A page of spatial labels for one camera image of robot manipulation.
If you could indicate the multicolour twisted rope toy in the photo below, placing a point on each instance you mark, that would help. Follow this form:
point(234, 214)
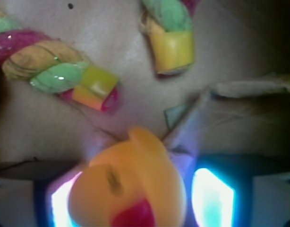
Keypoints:
point(54, 67)

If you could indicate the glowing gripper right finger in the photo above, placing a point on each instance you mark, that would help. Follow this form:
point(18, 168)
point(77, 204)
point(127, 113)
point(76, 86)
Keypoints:
point(221, 191)

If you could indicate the yellow rubber duck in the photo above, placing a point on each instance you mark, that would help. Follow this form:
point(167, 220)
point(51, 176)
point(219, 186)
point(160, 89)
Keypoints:
point(131, 184)

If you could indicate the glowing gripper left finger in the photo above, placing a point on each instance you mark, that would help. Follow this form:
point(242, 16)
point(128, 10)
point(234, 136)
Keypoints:
point(51, 200)

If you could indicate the brown paper bin with tape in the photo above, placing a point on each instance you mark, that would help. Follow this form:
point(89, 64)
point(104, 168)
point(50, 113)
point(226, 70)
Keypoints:
point(236, 40)

